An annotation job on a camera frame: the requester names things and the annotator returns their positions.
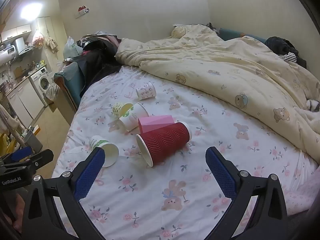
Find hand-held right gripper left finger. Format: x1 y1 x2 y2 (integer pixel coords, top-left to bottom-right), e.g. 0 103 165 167
21 146 110 240

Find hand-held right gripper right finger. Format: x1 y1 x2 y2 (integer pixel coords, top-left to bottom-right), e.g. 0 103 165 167
205 146 288 240

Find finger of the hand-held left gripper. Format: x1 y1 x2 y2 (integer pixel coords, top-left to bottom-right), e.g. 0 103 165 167
10 146 33 163
5 149 54 174

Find red corrugated paper cup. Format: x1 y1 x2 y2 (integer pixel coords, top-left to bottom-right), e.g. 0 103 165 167
136 122 192 167

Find white cup with green band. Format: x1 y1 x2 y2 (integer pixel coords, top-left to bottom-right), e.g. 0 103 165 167
89 135 119 167

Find white cup with green leaf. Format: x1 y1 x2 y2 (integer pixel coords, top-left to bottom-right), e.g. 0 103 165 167
118 102 150 132

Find yellow printed paper cup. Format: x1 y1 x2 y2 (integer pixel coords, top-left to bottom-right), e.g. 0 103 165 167
112 102 134 118

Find pink faceted cup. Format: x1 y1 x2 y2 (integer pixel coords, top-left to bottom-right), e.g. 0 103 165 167
138 115 174 135

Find white cup with pink faces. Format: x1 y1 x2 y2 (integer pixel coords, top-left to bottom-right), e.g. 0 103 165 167
136 81 157 101

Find grey bin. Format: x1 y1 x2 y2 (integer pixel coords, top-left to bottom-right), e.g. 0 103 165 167
24 130 43 153

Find white kitchen base cabinet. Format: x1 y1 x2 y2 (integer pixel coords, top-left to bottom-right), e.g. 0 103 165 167
5 80 45 128

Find white washing machine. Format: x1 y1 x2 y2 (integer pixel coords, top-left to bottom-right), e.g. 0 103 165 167
30 66 54 94

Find pink fleece blanket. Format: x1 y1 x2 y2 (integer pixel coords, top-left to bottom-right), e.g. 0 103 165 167
285 166 320 215

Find white water heater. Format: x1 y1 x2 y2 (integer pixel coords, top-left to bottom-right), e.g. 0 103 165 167
0 44 18 65

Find range hood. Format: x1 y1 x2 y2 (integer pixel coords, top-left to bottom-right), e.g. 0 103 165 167
15 37 34 55

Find cream bear print duvet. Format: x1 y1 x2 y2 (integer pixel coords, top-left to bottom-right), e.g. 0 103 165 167
115 24 320 165

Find beige hanging towel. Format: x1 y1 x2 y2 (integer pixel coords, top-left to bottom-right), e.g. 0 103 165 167
46 37 59 53

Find dark clothes pile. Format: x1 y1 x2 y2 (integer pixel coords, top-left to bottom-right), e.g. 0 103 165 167
80 34 123 93

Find grey fluffy cloth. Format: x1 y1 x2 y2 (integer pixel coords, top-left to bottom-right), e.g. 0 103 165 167
306 99 320 112

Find white plastic bag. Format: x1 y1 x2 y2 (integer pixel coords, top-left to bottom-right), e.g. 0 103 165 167
63 36 84 59

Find pink hanging bag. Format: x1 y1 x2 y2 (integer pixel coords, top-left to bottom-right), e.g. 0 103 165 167
32 30 45 49

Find striped garment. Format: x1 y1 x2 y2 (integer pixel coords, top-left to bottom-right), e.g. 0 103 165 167
279 52 298 63

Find teal headboard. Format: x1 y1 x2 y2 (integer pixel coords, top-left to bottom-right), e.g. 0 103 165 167
219 27 268 44

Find dark clothing heap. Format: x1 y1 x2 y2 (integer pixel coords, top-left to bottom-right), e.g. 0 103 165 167
265 36 307 68

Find white wall cabinets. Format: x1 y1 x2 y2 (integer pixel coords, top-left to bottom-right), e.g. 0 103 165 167
1 24 32 42

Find red and white wall decoration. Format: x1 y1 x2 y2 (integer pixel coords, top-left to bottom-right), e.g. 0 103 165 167
75 6 90 18

